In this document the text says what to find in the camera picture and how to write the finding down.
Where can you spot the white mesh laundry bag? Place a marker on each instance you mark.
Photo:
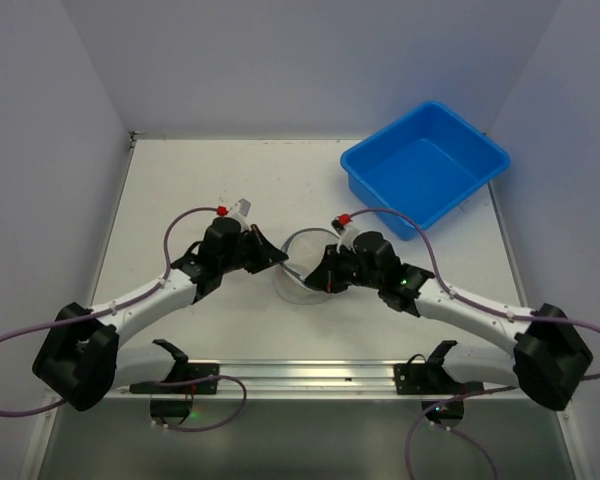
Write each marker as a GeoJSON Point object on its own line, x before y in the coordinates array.
{"type": "Point", "coordinates": [305, 249]}

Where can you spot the aluminium mounting rail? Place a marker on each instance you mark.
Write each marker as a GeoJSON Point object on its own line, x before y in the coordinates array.
{"type": "Point", "coordinates": [347, 377]}

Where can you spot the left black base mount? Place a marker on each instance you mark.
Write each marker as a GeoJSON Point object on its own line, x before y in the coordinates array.
{"type": "Point", "coordinates": [177, 411]}

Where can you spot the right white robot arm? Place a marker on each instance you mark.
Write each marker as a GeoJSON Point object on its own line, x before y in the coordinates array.
{"type": "Point", "coordinates": [539, 352]}

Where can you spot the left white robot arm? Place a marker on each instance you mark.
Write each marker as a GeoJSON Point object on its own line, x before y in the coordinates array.
{"type": "Point", "coordinates": [85, 354]}

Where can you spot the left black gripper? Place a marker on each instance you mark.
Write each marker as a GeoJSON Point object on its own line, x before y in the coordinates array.
{"type": "Point", "coordinates": [253, 248]}

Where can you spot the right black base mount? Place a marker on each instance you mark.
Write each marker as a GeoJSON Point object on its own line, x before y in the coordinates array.
{"type": "Point", "coordinates": [425, 376]}

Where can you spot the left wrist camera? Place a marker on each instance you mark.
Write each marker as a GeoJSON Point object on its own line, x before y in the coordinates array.
{"type": "Point", "coordinates": [239, 212]}

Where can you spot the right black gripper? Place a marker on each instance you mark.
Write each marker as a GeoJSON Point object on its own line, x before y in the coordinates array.
{"type": "Point", "coordinates": [333, 271]}

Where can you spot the blue plastic tub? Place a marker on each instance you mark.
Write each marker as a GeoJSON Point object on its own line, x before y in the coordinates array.
{"type": "Point", "coordinates": [424, 164]}

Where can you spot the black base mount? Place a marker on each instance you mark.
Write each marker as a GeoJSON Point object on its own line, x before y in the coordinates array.
{"type": "Point", "coordinates": [177, 411]}
{"type": "Point", "coordinates": [425, 376]}

